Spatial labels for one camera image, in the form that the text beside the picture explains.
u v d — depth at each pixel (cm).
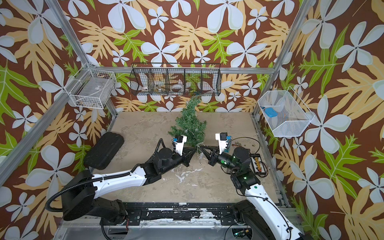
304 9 69
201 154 69
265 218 46
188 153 66
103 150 91
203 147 68
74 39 79
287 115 82
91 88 86
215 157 61
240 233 75
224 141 62
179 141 64
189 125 75
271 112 86
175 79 96
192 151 73
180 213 76
